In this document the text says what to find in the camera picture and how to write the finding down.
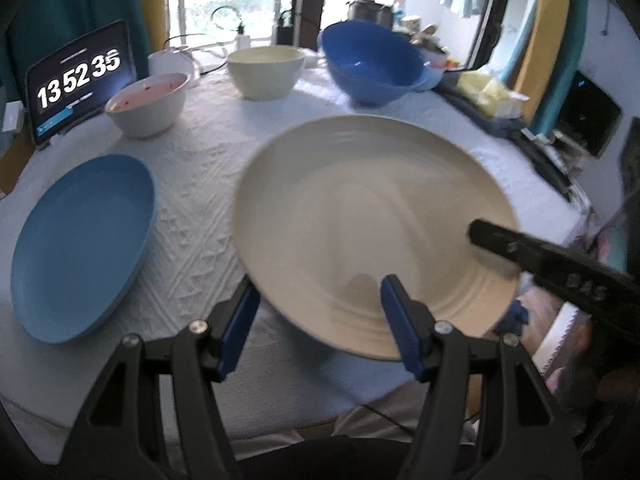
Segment light blue plate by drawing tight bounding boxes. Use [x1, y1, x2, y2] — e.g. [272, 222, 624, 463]
[11, 154, 156, 344]

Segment cream plate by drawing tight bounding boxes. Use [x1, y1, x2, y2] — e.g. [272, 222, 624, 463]
[232, 115, 520, 361]

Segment large dark blue bowl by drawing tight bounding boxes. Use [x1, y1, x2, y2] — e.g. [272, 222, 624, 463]
[319, 20, 428, 106]

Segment pink strawberry bowl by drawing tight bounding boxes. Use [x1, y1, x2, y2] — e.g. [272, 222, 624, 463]
[104, 73, 191, 139]

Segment cream bowl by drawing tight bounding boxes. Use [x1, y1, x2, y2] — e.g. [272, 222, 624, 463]
[227, 46, 305, 102]

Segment stacked pastel bowls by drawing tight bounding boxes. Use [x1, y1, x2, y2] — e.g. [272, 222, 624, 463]
[416, 44, 448, 92]

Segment black monitor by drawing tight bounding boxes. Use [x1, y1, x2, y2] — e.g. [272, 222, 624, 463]
[555, 70, 622, 158]

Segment yellow tissue pack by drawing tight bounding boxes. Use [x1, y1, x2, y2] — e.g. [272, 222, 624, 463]
[456, 70, 529, 119]

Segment yellow curtain right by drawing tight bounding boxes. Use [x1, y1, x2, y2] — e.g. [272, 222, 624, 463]
[515, 0, 570, 122]

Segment yellow curtain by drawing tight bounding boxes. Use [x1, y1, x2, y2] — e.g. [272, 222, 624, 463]
[515, 0, 570, 122]
[134, 0, 170, 53]

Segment white small box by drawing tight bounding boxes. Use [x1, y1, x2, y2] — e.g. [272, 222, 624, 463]
[1, 101, 25, 133]

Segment stainless steel tumbler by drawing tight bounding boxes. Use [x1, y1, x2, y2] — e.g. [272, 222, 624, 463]
[347, 0, 395, 30]

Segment tablet showing clock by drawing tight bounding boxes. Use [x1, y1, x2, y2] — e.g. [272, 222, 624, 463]
[25, 20, 137, 148]

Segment white desk lamp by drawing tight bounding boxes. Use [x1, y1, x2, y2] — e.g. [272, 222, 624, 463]
[148, 48, 201, 88]

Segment black charger adapter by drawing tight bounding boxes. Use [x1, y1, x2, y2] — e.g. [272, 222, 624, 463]
[274, 9, 294, 46]

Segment white charger adapter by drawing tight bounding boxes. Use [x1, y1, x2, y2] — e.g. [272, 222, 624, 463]
[235, 23, 250, 51]

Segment teal curtain left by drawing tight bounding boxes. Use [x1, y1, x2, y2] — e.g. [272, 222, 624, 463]
[1, 0, 151, 102]

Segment yellow curtain left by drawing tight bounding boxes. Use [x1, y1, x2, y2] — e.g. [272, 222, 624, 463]
[134, 0, 170, 53]

